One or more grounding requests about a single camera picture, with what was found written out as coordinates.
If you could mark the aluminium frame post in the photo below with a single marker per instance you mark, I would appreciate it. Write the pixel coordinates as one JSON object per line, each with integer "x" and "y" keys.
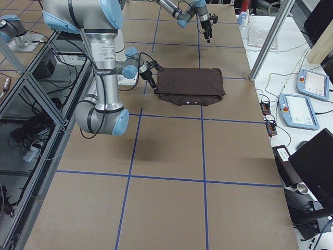
{"x": 279, "y": 20}

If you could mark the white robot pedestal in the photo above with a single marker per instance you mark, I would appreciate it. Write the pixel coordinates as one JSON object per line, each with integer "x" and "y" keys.
{"x": 119, "y": 39}

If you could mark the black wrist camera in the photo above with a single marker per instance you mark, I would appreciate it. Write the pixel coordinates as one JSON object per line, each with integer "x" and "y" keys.
{"x": 213, "y": 19}
{"x": 155, "y": 64}

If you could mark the brown t-shirt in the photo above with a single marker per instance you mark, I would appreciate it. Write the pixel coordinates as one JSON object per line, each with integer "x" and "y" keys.
{"x": 190, "y": 86}

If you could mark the metal cup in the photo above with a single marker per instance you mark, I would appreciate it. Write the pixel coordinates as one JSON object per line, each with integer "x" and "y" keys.
{"x": 301, "y": 188}

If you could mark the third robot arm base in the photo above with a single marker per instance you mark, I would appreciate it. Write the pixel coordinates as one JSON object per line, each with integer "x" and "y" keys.
{"x": 14, "y": 33}

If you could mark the near teach pendant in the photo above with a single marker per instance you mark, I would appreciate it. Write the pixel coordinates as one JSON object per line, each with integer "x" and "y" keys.
{"x": 297, "y": 112}

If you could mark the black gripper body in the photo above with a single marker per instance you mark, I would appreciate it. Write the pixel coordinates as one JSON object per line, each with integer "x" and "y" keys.
{"x": 147, "y": 76}
{"x": 205, "y": 25}

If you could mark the orange black connector block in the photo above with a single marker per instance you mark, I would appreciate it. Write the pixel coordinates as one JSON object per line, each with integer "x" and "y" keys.
{"x": 269, "y": 119}

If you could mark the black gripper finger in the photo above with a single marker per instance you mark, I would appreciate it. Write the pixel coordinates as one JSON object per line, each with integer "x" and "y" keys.
{"x": 208, "y": 35}
{"x": 153, "y": 86}

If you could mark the teach pendant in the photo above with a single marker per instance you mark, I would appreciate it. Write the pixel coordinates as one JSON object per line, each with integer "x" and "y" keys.
{"x": 297, "y": 112}
{"x": 313, "y": 84}

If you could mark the black monitor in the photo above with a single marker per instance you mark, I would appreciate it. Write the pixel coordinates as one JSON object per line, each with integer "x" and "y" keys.
{"x": 313, "y": 164}

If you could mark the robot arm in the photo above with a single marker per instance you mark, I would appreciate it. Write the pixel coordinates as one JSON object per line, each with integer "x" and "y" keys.
{"x": 98, "y": 23}
{"x": 195, "y": 8}

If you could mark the black box white label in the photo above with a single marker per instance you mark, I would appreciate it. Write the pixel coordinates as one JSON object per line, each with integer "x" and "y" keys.
{"x": 281, "y": 152}

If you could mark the clear plastic bag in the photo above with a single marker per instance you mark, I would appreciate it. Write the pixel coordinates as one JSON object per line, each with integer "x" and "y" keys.
{"x": 254, "y": 35}

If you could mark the far teach pendant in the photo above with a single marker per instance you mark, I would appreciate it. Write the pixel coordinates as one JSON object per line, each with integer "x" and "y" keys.
{"x": 313, "y": 84}

